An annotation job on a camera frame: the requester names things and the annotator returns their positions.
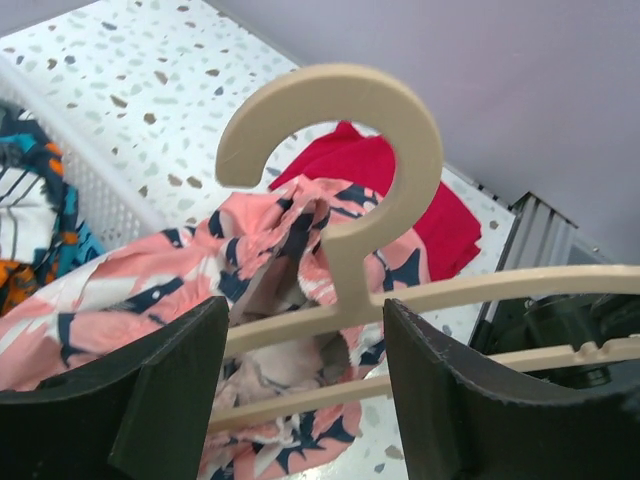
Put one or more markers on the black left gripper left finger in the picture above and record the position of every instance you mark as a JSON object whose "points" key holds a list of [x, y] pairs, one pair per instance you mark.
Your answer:
{"points": [[140, 412]]}

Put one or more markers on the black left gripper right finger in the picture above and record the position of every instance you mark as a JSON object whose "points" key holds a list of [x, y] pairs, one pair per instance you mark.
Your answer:
{"points": [[462, 415]]}

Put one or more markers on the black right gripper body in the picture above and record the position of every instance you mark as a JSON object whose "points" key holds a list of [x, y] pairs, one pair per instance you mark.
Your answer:
{"points": [[555, 320]]}

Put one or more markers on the pink patterned shorts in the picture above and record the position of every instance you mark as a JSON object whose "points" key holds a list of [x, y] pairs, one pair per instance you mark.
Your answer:
{"points": [[244, 254]]}

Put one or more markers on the beige hanger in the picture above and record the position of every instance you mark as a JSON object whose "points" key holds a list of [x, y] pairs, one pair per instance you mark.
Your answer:
{"points": [[340, 269]]}

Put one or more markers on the blue orange patterned garment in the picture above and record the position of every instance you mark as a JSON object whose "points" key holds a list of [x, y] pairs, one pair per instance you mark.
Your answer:
{"points": [[43, 236]]}

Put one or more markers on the white plastic basket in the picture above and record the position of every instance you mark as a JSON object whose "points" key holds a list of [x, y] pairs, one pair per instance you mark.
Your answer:
{"points": [[115, 213]]}

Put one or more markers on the aluminium table frame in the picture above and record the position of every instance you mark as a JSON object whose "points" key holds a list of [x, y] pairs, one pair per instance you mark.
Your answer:
{"points": [[541, 237]]}

